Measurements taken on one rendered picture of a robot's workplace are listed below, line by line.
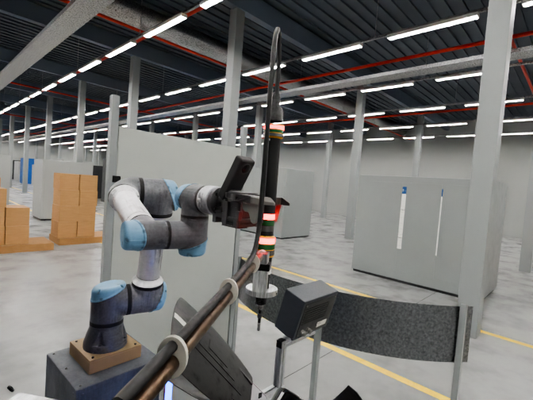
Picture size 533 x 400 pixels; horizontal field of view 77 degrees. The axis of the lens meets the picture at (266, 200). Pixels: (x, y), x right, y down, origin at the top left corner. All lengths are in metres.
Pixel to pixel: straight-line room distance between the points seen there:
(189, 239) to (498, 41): 4.73
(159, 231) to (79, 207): 8.01
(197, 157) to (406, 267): 5.13
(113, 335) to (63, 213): 7.45
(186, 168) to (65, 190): 6.20
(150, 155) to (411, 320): 2.18
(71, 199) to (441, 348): 7.78
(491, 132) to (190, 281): 3.85
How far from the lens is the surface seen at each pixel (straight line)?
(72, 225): 8.87
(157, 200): 1.24
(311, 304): 1.47
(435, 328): 2.75
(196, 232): 0.90
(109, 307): 1.38
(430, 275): 6.89
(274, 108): 0.73
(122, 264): 2.58
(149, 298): 1.40
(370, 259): 7.29
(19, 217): 8.18
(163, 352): 0.28
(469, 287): 4.96
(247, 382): 0.76
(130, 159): 2.51
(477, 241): 4.86
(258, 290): 0.72
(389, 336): 2.68
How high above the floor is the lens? 1.69
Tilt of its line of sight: 3 degrees down
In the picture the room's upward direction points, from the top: 4 degrees clockwise
